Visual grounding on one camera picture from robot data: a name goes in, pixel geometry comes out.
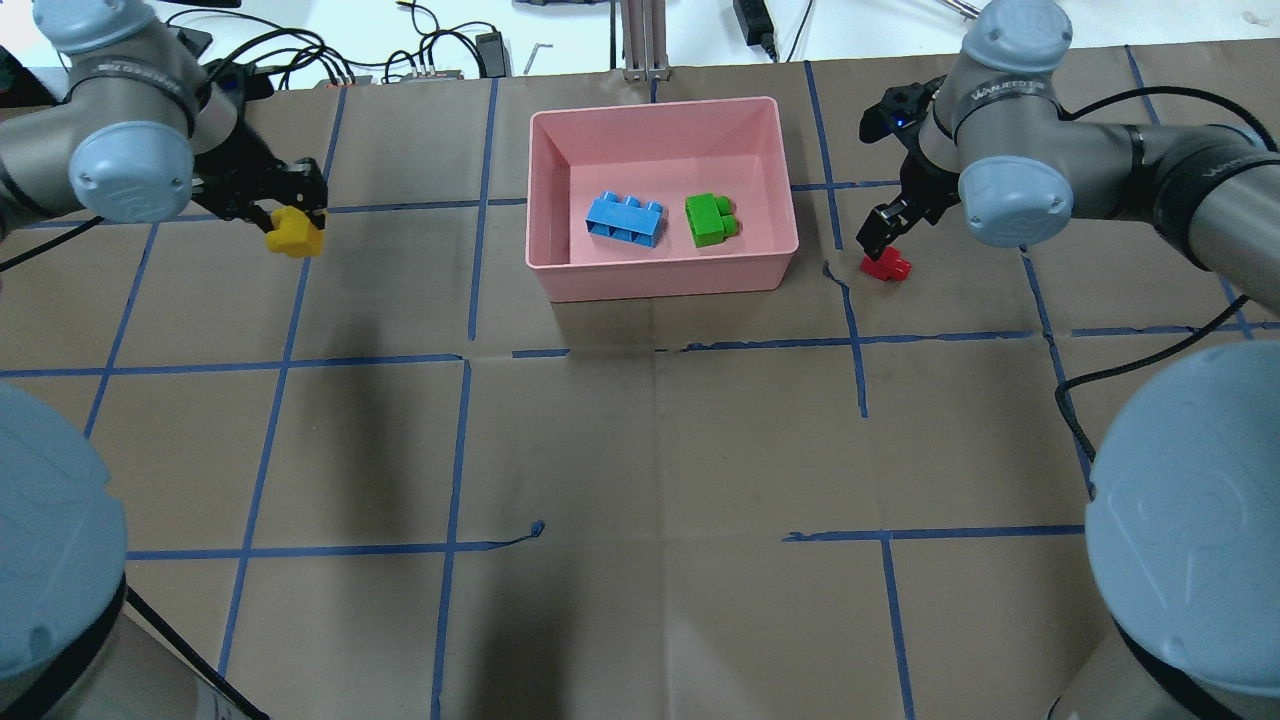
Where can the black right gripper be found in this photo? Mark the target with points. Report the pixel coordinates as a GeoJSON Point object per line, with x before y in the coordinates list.
{"type": "Point", "coordinates": [921, 192]}

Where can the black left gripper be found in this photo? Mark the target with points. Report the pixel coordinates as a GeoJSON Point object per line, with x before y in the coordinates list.
{"type": "Point", "coordinates": [237, 184]}

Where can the green toy block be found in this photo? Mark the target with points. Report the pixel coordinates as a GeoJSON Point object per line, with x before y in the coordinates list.
{"type": "Point", "coordinates": [710, 218]}

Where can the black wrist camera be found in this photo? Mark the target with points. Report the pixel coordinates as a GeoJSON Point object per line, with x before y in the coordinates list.
{"type": "Point", "coordinates": [241, 83]}

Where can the black power adapter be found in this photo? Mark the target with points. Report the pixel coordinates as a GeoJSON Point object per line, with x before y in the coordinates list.
{"type": "Point", "coordinates": [755, 22]}

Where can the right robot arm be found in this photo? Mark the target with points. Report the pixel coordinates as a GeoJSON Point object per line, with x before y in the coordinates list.
{"type": "Point", "coordinates": [1148, 223]}

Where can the blue toy block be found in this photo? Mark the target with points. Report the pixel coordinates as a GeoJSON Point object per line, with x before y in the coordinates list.
{"type": "Point", "coordinates": [625, 218]}

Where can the aluminium frame post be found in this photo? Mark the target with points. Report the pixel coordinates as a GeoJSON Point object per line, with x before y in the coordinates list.
{"type": "Point", "coordinates": [644, 51]}

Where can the yellow toy block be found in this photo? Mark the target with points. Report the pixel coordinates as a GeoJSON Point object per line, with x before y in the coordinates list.
{"type": "Point", "coordinates": [291, 236]}

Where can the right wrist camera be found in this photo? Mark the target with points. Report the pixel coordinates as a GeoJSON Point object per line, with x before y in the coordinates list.
{"type": "Point", "coordinates": [900, 113]}

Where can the pink plastic box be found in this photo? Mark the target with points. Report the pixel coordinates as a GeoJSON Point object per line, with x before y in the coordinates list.
{"type": "Point", "coordinates": [659, 152]}

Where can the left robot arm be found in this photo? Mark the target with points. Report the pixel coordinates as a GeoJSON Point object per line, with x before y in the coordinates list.
{"type": "Point", "coordinates": [142, 131]}

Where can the brown paper table cover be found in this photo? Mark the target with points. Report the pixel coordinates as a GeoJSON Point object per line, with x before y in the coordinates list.
{"type": "Point", "coordinates": [395, 482]}

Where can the red toy block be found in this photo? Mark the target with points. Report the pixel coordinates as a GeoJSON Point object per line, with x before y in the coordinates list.
{"type": "Point", "coordinates": [890, 266]}

